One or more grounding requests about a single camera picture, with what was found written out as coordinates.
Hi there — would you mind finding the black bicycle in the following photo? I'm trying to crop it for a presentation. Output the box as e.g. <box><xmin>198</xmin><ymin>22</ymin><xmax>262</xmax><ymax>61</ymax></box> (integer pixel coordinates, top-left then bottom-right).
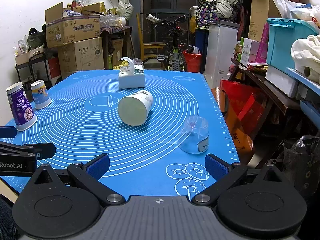
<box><xmin>145</xmin><ymin>14</ymin><xmax>190</xmax><ymax>72</ymax></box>

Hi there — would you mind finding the purple paper cup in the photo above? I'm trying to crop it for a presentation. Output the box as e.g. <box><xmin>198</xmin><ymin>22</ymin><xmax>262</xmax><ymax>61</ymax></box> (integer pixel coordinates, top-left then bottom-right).
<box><xmin>6</xmin><ymin>82</ymin><xmax>37</xmax><ymax>132</ymax></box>

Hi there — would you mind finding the small blue white paper cup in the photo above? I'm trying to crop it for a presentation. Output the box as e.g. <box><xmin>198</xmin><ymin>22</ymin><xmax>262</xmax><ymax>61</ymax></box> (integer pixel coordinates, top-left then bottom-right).
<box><xmin>31</xmin><ymin>80</ymin><xmax>52</xmax><ymax>109</ymax></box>

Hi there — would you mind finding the lower cardboard box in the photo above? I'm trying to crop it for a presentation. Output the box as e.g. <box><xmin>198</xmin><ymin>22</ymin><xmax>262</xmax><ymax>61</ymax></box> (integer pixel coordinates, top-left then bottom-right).
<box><xmin>57</xmin><ymin>37</ymin><xmax>104</xmax><ymax>79</ymax></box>

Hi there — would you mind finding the clear plastic cup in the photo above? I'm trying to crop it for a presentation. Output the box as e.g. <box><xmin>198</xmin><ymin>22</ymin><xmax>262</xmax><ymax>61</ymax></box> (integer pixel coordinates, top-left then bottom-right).
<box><xmin>177</xmin><ymin>115</ymin><xmax>209</xmax><ymax>154</ymax></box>

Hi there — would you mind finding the wooden chair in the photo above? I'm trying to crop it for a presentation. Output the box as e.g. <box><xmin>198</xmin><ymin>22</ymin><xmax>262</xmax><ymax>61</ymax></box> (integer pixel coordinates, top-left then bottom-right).
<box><xmin>136</xmin><ymin>14</ymin><xmax>166</xmax><ymax>62</ymax></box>

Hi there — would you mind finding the red shopping bag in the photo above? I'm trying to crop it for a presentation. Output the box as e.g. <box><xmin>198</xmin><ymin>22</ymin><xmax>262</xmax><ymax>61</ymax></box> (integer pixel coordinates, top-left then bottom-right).
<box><xmin>212</xmin><ymin>80</ymin><xmax>267</xmax><ymax>164</ymax></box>

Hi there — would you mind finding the white printed paper cup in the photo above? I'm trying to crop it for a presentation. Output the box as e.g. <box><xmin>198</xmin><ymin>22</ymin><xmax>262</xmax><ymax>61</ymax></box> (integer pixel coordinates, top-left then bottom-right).
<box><xmin>118</xmin><ymin>90</ymin><xmax>153</xmax><ymax>126</ymax></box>

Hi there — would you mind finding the upper cardboard box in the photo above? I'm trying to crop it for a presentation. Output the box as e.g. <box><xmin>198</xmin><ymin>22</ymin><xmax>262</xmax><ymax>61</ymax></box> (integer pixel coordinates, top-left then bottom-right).
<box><xmin>45</xmin><ymin>2</ymin><xmax>100</xmax><ymax>48</ymax></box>

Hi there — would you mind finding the white cloth bundle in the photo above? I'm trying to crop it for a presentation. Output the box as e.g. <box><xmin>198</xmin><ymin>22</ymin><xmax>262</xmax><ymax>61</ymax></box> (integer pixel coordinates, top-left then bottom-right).
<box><xmin>291</xmin><ymin>35</ymin><xmax>320</xmax><ymax>84</ymax></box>

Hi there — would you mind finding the teal plastic storage bin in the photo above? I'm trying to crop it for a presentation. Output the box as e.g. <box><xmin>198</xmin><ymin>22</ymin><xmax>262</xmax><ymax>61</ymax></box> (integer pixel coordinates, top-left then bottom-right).
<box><xmin>266</xmin><ymin>18</ymin><xmax>319</xmax><ymax>72</ymax></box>

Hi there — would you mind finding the black metal cart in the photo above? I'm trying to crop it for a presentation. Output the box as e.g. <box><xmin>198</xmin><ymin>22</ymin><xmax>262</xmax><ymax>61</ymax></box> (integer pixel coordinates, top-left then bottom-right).
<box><xmin>15</xmin><ymin>51</ymin><xmax>54</xmax><ymax>89</ymax></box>

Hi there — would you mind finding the tall brown cardboard box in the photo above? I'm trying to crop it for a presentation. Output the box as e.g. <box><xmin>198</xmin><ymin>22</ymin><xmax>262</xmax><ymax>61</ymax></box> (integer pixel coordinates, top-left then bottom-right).
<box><xmin>248</xmin><ymin>0</ymin><xmax>281</xmax><ymax>42</ymax></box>

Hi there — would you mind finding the white chest freezer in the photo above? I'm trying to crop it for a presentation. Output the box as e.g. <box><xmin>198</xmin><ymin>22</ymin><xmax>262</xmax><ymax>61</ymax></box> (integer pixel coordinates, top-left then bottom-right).
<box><xmin>203</xmin><ymin>20</ymin><xmax>240</xmax><ymax>89</ymax></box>

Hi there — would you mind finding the blue silicone baking mat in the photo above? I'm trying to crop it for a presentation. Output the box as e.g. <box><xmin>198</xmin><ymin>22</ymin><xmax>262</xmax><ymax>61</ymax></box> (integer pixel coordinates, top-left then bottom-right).
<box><xmin>8</xmin><ymin>70</ymin><xmax>239</xmax><ymax>197</ymax></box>

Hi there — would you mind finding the white tissue box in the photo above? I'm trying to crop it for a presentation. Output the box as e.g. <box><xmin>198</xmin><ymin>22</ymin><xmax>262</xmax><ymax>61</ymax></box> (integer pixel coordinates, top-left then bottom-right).
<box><xmin>118</xmin><ymin>57</ymin><xmax>145</xmax><ymax>89</ymax></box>

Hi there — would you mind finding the red bucket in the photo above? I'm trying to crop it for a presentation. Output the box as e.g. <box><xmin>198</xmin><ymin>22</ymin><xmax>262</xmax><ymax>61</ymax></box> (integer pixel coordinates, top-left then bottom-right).
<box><xmin>183</xmin><ymin>51</ymin><xmax>202</xmax><ymax>73</ymax></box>

